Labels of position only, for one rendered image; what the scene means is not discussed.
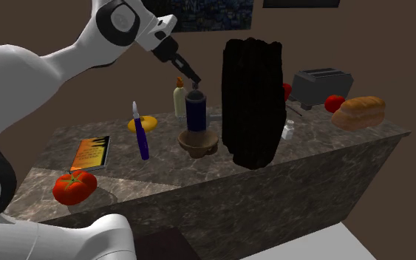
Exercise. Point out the black wall picture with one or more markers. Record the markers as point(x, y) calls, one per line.
point(301, 3)

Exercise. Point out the grey toaster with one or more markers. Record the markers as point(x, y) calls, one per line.
point(319, 86)

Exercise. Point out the dark robot stand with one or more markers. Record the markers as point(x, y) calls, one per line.
point(164, 246)

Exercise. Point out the brown clay bowl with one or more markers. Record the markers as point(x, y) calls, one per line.
point(197, 142)

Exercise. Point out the brown bread loaf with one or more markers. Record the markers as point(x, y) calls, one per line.
point(360, 113)

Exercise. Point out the purple pen with white tip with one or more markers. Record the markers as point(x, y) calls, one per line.
point(141, 138)

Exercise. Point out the tall black block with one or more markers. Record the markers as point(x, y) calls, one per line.
point(252, 104)

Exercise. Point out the dark blue cylinder with black cap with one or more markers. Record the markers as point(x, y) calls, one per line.
point(195, 111)

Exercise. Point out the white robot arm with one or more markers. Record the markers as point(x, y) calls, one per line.
point(9, 72)

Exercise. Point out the small red tomato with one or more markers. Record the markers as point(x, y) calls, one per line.
point(333, 103)

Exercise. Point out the pale bottle with orange cap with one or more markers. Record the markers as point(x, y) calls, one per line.
point(179, 100)

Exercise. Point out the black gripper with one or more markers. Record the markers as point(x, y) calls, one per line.
point(166, 48)

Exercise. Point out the white salt shaker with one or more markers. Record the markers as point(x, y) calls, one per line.
point(287, 131)

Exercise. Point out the orange and black book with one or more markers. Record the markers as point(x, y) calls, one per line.
point(89, 155)

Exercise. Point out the dark blue wall picture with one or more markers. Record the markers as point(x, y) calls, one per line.
point(207, 14)

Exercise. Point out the large red tomato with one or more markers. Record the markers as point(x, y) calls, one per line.
point(74, 187)

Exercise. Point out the thin dark stick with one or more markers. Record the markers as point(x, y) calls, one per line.
point(294, 111)

